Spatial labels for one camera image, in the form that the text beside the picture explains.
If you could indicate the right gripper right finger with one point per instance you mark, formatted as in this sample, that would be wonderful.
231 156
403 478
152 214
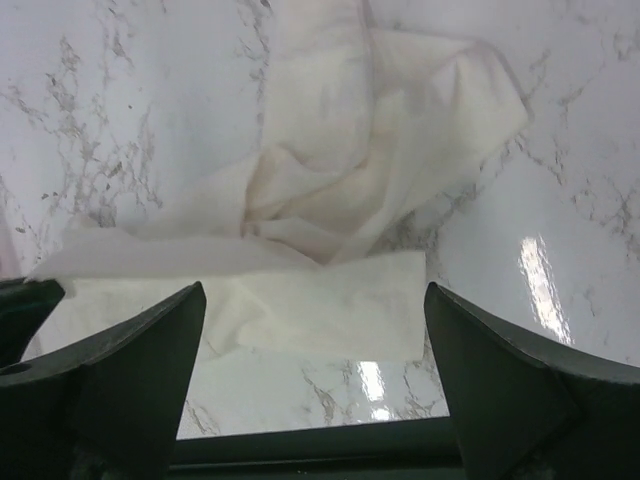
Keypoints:
524 406

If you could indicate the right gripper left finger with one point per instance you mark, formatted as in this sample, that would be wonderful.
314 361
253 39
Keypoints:
105 407

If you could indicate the white Coca-Cola t-shirt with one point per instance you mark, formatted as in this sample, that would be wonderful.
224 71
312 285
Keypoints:
361 126

